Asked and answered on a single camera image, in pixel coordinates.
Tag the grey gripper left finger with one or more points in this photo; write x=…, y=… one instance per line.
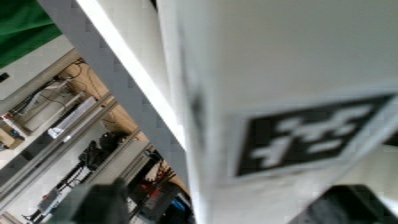
x=94, y=205

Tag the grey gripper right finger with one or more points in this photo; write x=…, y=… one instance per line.
x=347, y=206

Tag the white chair back frame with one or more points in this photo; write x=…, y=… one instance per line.
x=283, y=94

